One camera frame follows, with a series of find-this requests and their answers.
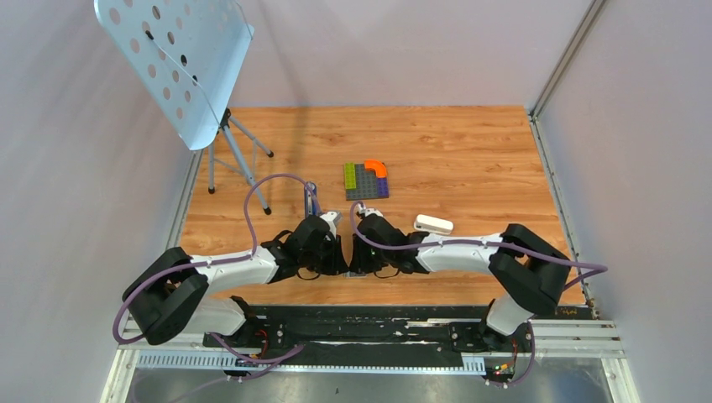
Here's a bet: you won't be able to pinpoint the blue black stapler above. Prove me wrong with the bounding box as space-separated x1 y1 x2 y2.
304 181 318 217

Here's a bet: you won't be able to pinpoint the white stapler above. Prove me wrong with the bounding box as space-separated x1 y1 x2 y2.
413 214 454 235

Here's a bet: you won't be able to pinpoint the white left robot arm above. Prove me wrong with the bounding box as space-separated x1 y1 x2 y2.
122 211 348 347

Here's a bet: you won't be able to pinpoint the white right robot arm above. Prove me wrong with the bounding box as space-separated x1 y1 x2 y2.
352 212 571 351

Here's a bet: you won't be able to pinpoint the blue building brick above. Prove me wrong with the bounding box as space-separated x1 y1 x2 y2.
376 177 390 198

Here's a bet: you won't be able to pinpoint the grey building baseplate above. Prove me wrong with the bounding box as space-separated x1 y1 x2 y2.
344 163 387 201

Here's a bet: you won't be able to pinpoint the green building brick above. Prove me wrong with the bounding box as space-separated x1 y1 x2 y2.
343 163 357 190

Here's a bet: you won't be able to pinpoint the orange curved brick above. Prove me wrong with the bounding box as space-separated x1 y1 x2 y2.
364 160 387 179

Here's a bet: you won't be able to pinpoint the light blue music stand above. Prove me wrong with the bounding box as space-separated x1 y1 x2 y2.
93 0 274 193

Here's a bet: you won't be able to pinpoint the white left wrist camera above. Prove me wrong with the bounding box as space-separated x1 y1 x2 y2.
319 211 343 237

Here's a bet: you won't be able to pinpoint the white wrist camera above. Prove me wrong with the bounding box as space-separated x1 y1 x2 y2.
319 211 343 237
358 207 383 220

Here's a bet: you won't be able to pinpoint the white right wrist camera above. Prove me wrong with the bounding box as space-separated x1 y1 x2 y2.
358 207 383 220

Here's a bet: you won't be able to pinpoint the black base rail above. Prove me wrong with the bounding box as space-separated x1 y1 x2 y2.
119 304 627 376

